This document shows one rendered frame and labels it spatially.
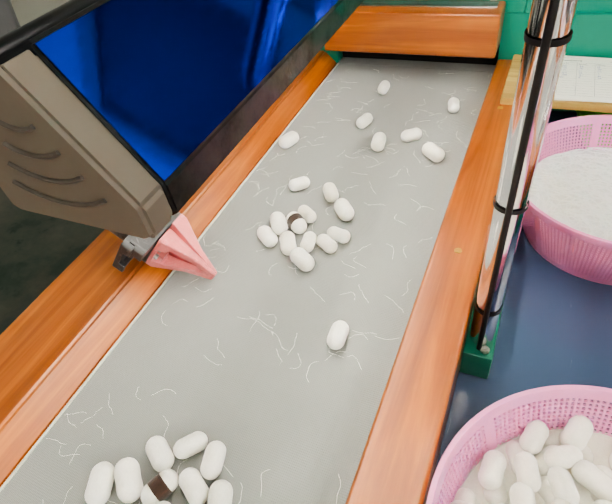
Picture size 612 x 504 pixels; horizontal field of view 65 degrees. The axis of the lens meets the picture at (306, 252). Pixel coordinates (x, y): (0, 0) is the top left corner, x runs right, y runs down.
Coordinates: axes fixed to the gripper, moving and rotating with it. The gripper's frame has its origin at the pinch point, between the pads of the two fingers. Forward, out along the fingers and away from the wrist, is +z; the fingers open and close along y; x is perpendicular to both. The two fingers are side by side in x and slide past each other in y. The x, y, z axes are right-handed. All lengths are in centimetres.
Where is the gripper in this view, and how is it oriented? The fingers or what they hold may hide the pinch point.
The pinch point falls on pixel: (208, 272)
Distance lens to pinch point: 58.0
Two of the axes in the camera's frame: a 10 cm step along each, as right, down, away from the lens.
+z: 7.8, 6.0, 1.6
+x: -4.7, 4.1, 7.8
